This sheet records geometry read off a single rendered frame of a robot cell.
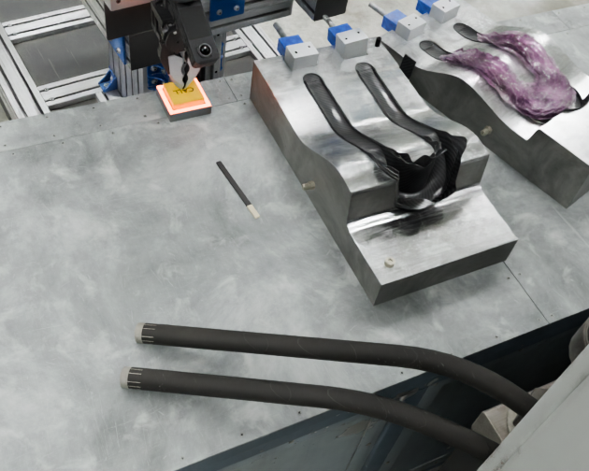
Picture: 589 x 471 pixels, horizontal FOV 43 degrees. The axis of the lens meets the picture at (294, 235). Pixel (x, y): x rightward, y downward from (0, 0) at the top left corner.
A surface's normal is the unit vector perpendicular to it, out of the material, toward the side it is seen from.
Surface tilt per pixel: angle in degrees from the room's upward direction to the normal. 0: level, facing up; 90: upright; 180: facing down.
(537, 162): 90
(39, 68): 0
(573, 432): 90
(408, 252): 0
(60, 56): 0
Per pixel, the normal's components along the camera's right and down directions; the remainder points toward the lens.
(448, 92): -0.73, 0.48
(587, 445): -0.90, 0.26
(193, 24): 0.37, -0.12
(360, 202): 0.43, 0.68
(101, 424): 0.13, -0.61
